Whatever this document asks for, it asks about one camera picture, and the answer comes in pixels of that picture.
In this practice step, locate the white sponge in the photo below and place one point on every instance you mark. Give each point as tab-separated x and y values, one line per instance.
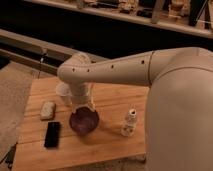
47	110

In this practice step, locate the background shelf with clutter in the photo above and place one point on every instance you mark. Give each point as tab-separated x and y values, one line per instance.
123	11

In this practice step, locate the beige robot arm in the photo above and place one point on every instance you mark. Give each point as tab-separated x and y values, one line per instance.
179	107

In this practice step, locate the dark purple bowl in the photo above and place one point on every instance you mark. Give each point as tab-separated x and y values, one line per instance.
84	121

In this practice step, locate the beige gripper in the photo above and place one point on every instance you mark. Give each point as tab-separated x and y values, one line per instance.
81	96

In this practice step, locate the wooden board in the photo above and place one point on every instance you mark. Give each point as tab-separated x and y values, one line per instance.
112	103

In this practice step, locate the black rectangular block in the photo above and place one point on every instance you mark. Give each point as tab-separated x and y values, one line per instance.
52	135

